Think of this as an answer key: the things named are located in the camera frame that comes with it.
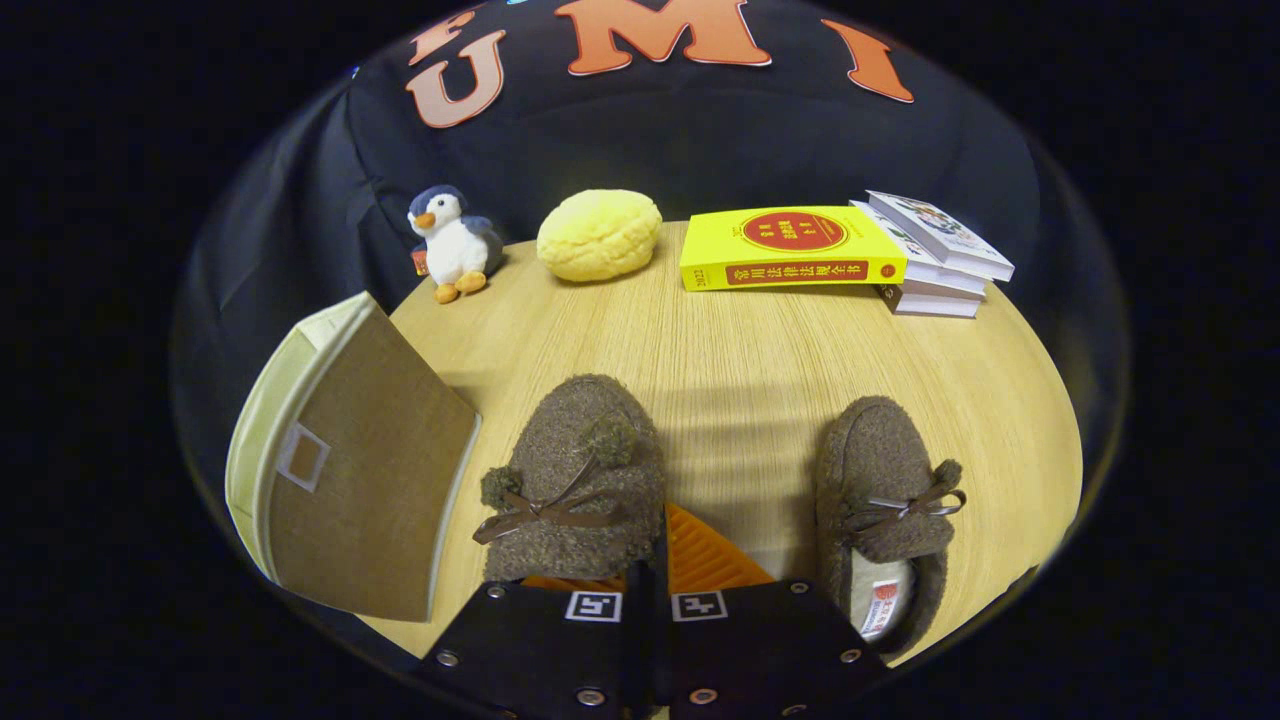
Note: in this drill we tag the yellow book with red circle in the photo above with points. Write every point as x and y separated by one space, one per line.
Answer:
790 235

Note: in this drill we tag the brown fuzzy slipper shoe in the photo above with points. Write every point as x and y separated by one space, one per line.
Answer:
570 450
880 460

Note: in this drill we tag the yellow plush bread toy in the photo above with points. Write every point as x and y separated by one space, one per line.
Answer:
598 235

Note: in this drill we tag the white book with colourful cover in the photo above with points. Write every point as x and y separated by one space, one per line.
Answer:
945 235

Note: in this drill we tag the beige fabric storage box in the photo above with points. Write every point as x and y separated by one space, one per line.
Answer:
380 480

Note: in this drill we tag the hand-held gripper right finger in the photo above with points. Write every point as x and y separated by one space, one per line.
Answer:
770 650

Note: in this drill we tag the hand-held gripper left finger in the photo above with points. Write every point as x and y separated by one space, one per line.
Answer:
530 650

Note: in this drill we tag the penguin plush toy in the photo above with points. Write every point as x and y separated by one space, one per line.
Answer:
455 250

